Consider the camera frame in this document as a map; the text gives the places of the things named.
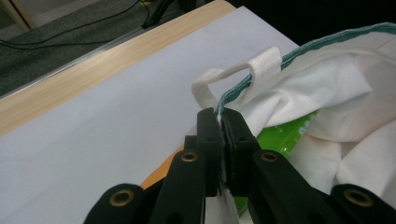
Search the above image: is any green snack packet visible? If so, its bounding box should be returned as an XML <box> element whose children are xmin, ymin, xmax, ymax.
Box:
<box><xmin>233</xmin><ymin>111</ymin><xmax>319</xmax><ymax>217</ymax></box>

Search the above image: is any thin black floor cable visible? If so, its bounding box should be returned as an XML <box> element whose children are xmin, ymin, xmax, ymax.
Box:
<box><xmin>0</xmin><ymin>0</ymin><xmax>142</xmax><ymax>51</ymax></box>

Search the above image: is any pale blue table mat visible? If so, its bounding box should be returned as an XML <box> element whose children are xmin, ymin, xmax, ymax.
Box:
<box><xmin>0</xmin><ymin>6</ymin><xmax>301</xmax><ymax>224</ymax></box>

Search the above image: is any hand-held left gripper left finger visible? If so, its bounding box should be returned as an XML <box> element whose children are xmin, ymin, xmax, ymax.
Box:
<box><xmin>148</xmin><ymin>106</ymin><xmax>226</xmax><ymax>224</ymax></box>

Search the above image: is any white canvas tote bag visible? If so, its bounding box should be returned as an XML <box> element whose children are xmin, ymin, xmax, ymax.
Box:
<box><xmin>191</xmin><ymin>21</ymin><xmax>396</xmax><ymax>224</ymax></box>

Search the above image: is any wooden table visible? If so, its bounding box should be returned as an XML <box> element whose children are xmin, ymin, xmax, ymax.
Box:
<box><xmin>0</xmin><ymin>0</ymin><xmax>237</xmax><ymax>190</ymax></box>

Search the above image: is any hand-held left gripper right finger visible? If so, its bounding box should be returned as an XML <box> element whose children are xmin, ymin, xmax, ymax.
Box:
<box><xmin>221</xmin><ymin>107</ymin><xmax>344</xmax><ymax>224</ymax></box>

